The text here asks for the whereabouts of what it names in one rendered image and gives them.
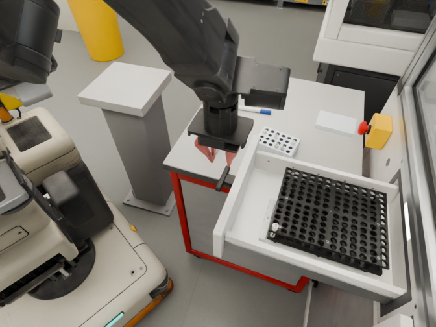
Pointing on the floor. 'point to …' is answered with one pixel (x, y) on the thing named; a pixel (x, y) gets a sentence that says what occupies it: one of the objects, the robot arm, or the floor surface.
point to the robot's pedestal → (137, 130)
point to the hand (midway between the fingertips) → (221, 159)
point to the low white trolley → (325, 93)
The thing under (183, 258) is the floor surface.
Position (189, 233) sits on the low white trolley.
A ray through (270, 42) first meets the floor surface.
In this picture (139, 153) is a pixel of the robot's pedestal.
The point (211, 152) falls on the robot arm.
